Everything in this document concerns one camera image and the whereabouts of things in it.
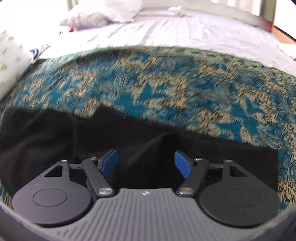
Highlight floral grey pillow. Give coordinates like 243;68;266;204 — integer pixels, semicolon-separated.
60;12;108;30

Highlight teal paisley bedspread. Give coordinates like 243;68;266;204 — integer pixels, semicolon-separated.
1;46;295;210

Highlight black pants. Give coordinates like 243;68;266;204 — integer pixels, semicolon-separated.
1;106;278;195

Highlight white pillow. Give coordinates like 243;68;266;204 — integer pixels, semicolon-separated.
98;0;142;23

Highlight leaf print white duvet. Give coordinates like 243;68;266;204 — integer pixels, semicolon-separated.
0;29;33;99

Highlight wooden bed frame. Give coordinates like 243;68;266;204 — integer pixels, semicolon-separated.
259;16;295;44

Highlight small rolled white cloth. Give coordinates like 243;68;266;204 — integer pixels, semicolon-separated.
168;6;184;16

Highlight white bed sheet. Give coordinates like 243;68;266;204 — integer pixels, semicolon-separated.
40;11;295;75

